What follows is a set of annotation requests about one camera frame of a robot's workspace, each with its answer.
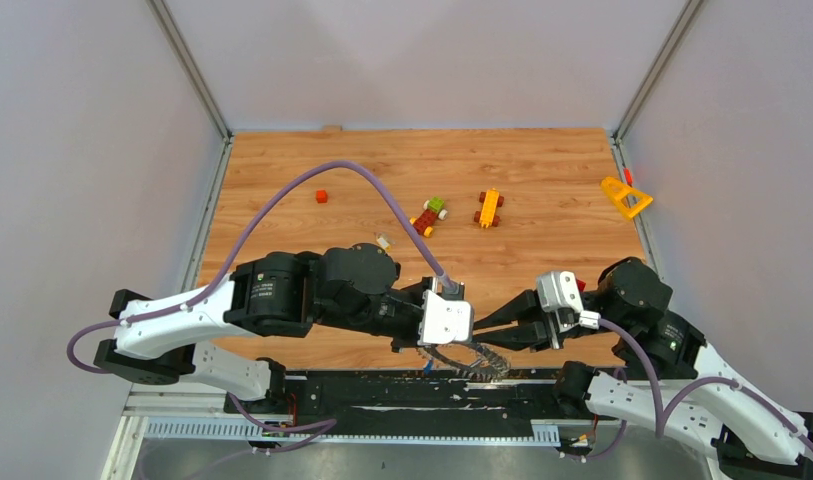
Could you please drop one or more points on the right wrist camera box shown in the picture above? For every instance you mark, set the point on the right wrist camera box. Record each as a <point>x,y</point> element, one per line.
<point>562,301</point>

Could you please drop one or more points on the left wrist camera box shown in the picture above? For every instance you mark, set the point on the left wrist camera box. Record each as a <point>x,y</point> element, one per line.
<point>447,317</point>

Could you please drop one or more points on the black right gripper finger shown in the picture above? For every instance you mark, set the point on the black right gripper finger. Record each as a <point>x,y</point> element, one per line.
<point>531,337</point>
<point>523,310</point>

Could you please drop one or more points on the red yellow toy brick car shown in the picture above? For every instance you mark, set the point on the red yellow toy brick car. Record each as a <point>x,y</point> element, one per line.
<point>433,211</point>

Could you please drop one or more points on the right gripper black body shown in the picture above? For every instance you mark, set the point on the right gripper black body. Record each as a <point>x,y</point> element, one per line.
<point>553,329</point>

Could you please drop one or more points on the yellow brown toy brick car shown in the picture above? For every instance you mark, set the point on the yellow brown toy brick car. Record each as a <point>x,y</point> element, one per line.
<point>491,200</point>

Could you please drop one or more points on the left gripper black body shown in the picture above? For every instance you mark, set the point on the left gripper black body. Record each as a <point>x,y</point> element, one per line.
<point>394,316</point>

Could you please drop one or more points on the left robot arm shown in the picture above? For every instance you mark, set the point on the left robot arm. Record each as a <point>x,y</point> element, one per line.
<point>173,340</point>

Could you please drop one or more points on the small orange cube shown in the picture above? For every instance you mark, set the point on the small orange cube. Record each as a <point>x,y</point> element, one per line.
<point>321,196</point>

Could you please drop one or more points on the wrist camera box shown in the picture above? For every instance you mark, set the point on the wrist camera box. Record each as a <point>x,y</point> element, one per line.
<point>562,301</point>
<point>447,317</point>

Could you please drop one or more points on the yellow triangular brick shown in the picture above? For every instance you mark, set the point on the yellow triangular brick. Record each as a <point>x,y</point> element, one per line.
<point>629,201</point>

